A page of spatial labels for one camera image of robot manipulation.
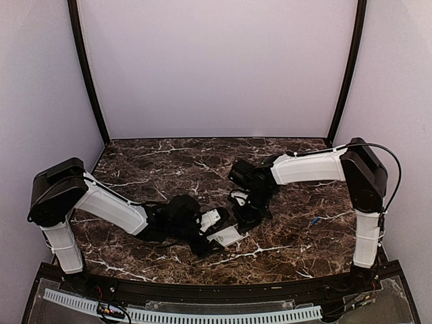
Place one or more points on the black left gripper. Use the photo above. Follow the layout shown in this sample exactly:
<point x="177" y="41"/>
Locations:
<point x="204" y="247"/>

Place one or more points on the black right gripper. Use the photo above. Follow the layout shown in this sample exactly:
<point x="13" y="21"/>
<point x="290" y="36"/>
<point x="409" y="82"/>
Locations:
<point x="245" y="222"/>

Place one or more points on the white remote control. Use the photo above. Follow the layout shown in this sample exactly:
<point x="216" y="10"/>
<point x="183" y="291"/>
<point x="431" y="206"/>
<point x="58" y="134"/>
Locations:
<point x="228" y="236"/>

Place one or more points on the blue AAA battery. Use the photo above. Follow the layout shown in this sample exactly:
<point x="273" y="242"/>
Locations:
<point x="314" y="221"/>

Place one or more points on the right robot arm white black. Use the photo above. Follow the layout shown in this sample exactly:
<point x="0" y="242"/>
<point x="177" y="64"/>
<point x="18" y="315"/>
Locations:
<point x="354" y="163"/>

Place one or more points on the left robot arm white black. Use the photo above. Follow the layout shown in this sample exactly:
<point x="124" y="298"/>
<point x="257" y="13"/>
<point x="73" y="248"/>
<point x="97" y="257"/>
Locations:
<point x="66" y="187"/>

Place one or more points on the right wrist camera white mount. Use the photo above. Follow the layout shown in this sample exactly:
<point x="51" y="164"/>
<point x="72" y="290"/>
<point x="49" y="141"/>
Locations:
<point x="238" y="196"/>

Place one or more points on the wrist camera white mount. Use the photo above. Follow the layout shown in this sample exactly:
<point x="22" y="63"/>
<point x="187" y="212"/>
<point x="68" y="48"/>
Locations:
<point x="238" y="196"/>
<point x="213" y="220"/>

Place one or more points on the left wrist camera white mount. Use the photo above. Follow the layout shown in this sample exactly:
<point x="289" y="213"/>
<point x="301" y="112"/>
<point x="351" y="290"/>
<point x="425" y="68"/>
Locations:
<point x="213" y="220"/>

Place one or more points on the white slotted cable duct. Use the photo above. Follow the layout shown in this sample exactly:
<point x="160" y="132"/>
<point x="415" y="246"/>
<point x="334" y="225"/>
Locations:
<point x="169" y="312"/>

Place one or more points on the black front rail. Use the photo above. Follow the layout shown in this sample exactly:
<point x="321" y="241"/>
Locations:
<point x="140" y="292"/>

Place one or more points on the right black frame post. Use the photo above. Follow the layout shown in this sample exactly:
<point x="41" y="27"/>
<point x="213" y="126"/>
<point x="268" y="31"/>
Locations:
<point x="359" y="21"/>

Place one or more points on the black frame post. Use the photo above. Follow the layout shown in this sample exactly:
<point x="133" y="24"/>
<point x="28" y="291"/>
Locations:
<point x="359" y="21"/>
<point x="85" y="70"/>

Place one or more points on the left black frame post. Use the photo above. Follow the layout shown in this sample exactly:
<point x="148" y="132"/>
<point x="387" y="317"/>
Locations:
<point x="85" y="70"/>

